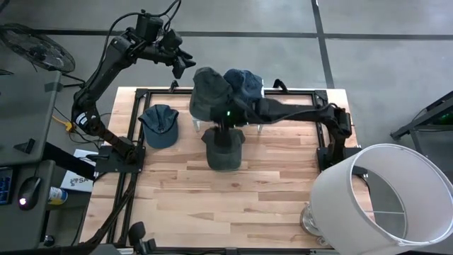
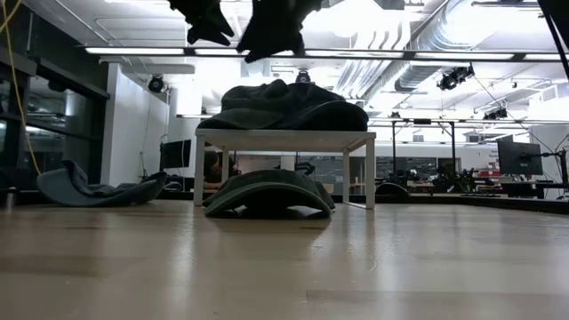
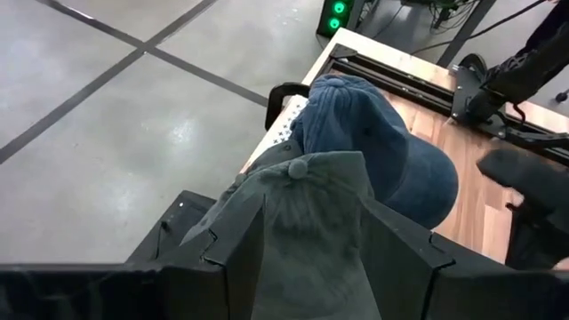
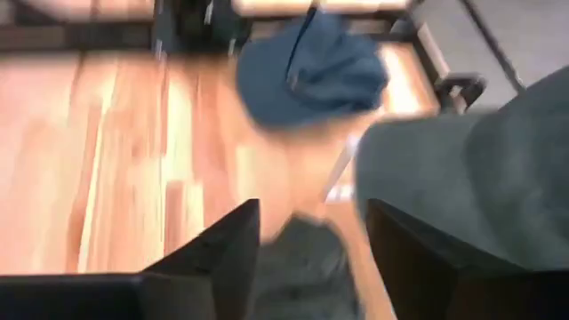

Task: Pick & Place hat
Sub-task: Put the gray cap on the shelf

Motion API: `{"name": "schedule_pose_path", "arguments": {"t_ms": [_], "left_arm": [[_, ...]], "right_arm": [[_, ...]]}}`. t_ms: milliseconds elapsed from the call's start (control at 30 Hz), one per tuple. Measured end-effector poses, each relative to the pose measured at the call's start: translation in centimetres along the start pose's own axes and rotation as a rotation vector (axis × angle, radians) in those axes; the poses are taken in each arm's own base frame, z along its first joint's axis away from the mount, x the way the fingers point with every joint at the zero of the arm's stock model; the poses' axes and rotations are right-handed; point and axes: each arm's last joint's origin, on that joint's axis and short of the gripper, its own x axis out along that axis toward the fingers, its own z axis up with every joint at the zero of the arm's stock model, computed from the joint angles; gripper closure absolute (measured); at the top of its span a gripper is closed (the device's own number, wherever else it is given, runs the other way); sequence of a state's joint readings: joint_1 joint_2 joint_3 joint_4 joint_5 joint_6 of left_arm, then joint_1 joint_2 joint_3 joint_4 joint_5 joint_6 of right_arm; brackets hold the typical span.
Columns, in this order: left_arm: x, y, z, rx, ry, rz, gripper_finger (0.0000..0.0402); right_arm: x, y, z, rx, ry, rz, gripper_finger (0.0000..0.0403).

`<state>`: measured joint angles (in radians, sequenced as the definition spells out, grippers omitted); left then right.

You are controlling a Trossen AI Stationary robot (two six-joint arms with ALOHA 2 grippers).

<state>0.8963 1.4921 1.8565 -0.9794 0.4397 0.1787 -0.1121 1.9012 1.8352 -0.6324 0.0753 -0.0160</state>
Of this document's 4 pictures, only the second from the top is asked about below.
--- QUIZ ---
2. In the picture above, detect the white metal shelf riser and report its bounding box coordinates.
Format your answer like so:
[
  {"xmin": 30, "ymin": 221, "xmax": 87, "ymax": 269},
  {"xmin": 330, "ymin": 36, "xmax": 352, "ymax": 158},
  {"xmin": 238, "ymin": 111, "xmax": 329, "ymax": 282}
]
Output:
[{"xmin": 194, "ymin": 128, "xmax": 377, "ymax": 211}]

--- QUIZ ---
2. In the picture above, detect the black computer monitor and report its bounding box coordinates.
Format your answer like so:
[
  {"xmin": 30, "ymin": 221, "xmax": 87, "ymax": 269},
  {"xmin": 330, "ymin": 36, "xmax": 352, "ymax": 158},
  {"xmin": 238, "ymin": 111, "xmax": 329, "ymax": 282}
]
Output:
[
  {"xmin": 496, "ymin": 140, "xmax": 544, "ymax": 177},
  {"xmin": 159, "ymin": 139, "xmax": 195, "ymax": 171}
]

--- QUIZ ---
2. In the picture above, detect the black aluminium table frame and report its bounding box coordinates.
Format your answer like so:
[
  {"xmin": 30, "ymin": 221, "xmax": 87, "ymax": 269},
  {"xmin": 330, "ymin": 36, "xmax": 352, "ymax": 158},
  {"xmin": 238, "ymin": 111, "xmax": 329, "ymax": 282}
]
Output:
[{"xmin": 153, "ymin": 188, "xmax": 569, "ymax": 216}]

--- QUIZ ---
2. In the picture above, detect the blue denim baseball cap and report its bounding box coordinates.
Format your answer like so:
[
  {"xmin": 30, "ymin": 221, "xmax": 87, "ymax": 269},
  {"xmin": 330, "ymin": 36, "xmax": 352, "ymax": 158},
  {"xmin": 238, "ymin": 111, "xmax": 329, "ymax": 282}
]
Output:
[
  {"xmin": 36, "ymin": 158, "xmax": 169, "ymax": 208},
  {"xmin": 266, "ymin": 82, "xmax": 370, "ymax": 132}
]

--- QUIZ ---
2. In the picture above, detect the silver ventilation duct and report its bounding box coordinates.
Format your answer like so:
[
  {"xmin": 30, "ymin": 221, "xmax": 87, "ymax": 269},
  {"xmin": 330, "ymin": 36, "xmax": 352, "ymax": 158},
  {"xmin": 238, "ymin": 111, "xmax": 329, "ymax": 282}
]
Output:
[{"xmin": 393, "ymin": 0, "xmax": 479, "ymax": 92}]

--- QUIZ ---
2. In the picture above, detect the long ceiling light strip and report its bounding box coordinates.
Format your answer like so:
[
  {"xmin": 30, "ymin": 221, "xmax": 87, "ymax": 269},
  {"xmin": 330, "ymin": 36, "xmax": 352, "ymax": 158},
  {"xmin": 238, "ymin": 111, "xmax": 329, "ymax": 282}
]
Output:
[{"xmin": 84, "ymin": 46, "xmax": 569, "ymax": 63}]

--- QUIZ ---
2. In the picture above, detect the yellow cable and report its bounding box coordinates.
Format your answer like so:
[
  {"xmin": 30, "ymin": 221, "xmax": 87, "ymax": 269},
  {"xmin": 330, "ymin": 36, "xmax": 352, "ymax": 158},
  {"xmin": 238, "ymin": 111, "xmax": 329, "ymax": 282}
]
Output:
[{"xmin": 0, "ymin": 0, "xmax": 42, "ymax": 175}]

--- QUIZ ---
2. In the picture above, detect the black truss stand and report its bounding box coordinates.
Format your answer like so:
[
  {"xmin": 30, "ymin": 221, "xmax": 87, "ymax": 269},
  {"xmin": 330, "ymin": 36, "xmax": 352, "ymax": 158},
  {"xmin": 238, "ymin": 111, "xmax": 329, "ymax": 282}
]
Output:
[{"xmin": 389, "ymin": 117, "xmax": 458, "ymax": 181}]

